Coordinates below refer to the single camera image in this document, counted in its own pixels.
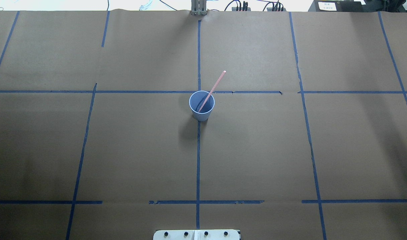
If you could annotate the pink chopstick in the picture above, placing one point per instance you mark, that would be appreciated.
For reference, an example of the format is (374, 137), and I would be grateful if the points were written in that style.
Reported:
(211, 91)

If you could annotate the light blue ribbed cup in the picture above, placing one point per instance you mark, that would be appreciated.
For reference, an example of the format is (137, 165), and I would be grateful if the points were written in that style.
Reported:
(201, 111)

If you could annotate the white mounting plate with bolts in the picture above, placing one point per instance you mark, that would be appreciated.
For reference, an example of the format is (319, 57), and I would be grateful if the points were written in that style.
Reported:
(197, 234)

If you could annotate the black box with white label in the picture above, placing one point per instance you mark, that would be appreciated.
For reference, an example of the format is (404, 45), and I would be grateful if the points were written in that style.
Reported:
(339, 6)

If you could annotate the grey metal bracket post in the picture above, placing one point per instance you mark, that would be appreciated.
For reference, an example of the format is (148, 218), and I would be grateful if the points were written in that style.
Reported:
(199, 7)

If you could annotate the black cable connector left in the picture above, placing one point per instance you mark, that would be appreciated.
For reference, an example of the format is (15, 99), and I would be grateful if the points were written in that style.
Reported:
(241, 6)

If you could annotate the black cable connector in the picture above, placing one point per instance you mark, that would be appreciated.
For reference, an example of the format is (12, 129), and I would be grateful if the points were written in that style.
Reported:
(241, 6)
(275, 7)

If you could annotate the black cable connector right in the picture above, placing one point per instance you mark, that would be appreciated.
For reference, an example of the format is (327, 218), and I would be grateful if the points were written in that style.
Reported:
(275, 7)

